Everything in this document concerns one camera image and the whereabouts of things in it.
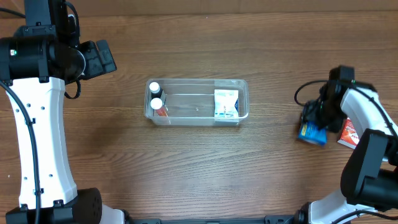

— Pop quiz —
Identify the white medicine box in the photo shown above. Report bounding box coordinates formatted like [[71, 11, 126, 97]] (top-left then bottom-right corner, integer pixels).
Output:
[[214, 89, 239, 118]]

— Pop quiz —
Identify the blue medicine box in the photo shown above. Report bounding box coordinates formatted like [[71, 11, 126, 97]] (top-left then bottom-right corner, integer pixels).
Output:
[[297, 121, 327, 146]]

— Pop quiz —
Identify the clear plastic container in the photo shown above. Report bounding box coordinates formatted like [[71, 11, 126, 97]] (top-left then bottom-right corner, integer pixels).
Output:
[[144, 78, 249, 126]]

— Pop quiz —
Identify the orange tube white cap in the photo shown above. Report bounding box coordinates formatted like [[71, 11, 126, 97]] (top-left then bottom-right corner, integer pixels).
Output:
[[150, 98, 168, 117]]

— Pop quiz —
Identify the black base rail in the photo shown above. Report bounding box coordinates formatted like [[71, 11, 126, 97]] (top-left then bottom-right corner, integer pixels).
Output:
[[126, 215, 308, 224]]

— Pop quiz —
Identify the black bottle white cap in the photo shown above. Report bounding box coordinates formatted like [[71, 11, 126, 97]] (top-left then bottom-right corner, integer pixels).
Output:
[[149, 82, 164, 98]]

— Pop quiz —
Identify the red medicine box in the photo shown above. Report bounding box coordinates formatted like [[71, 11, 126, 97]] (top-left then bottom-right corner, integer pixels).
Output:
[[337, 118, 359, 149]]

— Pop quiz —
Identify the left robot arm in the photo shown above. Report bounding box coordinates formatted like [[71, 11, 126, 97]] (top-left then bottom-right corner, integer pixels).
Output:
[[1, 0, 130, 224]]

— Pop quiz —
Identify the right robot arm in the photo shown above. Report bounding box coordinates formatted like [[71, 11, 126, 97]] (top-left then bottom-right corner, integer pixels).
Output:
[[289, 65, 397, 223]]

